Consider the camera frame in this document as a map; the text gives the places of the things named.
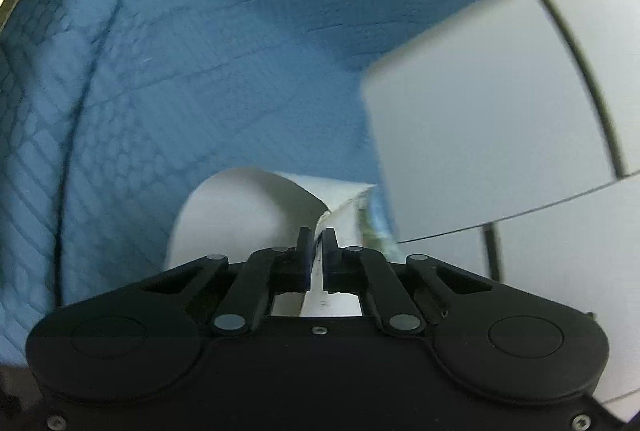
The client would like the blue covered sofa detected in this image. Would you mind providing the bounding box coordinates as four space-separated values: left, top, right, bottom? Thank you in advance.
0 0 601 367

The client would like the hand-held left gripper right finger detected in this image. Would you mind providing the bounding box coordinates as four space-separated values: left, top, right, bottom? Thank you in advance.
321 228 493 337

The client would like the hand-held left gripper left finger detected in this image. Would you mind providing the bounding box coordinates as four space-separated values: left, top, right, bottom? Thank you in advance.
142 227 313 337

